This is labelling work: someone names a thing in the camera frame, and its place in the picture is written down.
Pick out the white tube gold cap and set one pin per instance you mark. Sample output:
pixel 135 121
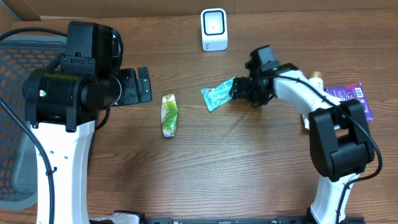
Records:
pixel 316 78

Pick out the teal wet wipes pack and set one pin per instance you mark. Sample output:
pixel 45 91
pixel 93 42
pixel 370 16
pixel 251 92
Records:
pixel 217 96

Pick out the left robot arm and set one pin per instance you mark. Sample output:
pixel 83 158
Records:
pixel 62 103

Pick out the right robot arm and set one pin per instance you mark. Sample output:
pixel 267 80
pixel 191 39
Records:
pixel 341 147

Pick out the white barcode scanner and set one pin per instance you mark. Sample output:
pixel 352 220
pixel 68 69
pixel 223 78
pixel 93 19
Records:
pixel 214 29

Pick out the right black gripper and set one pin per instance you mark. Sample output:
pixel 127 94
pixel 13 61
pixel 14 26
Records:
pixel 242 91

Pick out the purple red pad package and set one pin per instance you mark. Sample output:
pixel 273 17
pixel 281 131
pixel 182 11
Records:
pixel 349 92

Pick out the green juice carton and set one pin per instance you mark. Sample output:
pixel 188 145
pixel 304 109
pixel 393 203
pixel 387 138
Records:
pixel 169 115

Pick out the grey plastic basket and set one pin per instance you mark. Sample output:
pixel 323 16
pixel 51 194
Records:
pixel 21 55

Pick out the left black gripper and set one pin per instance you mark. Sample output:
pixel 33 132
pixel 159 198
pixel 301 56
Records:
pixel 134 93

